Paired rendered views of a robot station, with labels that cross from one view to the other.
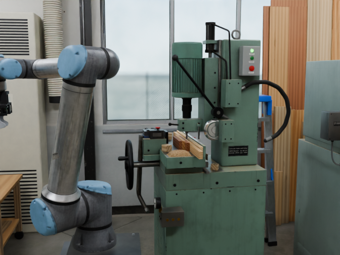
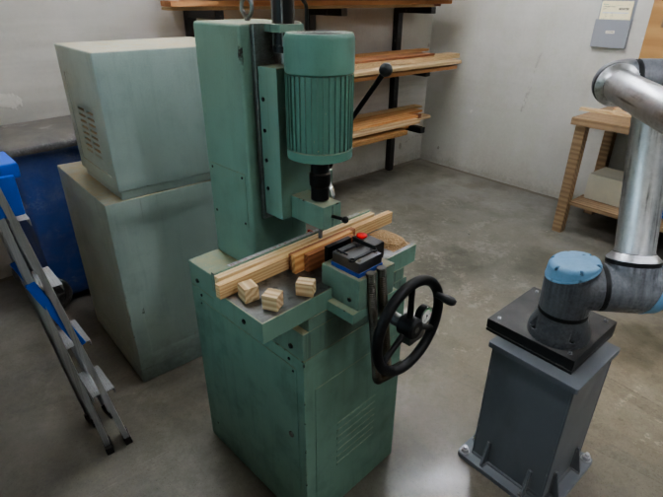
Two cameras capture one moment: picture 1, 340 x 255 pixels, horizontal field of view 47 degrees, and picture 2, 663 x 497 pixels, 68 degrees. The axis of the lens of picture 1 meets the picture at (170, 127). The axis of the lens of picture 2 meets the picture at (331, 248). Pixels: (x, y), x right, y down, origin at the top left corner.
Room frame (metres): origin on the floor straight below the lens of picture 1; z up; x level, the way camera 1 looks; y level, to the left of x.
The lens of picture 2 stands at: (2.98, 0.99, 1.59)
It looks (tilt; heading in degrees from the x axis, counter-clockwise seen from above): 27 degrees down; 236
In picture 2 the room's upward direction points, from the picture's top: straight up
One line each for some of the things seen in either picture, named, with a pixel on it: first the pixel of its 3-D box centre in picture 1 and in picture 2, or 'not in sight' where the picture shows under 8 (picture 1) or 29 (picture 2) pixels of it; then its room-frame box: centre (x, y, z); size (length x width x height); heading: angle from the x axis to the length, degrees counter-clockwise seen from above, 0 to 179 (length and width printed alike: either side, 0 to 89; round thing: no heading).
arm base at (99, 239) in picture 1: (94, 232); (560, 319); (1.62, 0.33, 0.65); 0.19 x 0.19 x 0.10
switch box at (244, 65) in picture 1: (249, 60); not in sight; (2.19, -0.44, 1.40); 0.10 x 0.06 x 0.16; 101
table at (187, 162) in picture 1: (167, 151); (334, 280); (2.30, 0.02, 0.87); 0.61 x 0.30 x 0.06; 11
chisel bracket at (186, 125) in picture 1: (189, 125); (316, 211); (2.28, -0.12, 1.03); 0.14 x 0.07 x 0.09; 101
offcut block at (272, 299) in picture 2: not in sight; (272, 300); (2.53, 0.08, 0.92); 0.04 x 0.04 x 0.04; 36
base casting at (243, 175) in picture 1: (206, 170); (294, 279); (2.30, -0.22, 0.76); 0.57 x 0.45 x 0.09; 101
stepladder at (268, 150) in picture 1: (258, 169); (51, 321); (2.99, -0.69, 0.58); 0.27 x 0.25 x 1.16; 9
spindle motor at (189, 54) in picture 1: (186, 70); (319, 98); (2.27, -0.10, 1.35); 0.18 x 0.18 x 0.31
